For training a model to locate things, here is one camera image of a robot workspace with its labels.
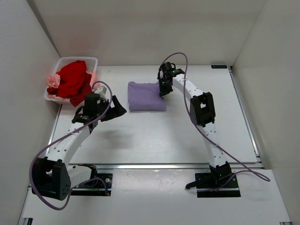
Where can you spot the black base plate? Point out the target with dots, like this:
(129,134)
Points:
(207,187)
(98,182)

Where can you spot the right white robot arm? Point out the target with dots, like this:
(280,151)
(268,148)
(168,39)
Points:
(202,114)

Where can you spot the pink t-shirt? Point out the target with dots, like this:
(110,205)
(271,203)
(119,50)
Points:
(77,88)

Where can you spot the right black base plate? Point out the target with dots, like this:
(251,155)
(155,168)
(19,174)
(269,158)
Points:
(207,187)

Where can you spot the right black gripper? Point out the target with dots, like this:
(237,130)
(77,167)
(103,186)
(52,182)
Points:
(164,88)

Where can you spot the purple t-shirt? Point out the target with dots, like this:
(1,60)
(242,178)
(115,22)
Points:
(145,97)

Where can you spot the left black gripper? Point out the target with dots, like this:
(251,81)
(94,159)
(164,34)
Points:
(108,108)

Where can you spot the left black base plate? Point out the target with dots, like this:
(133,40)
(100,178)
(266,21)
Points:
(98,182)

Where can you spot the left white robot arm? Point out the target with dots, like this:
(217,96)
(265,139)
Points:
(50,175)

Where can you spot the white plastic basket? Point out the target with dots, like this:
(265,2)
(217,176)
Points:
(91,64)

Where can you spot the dark red t-shirt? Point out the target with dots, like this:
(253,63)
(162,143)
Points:
(71,92)

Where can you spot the aluminium rail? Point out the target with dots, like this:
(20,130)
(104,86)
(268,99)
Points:
(147,156)

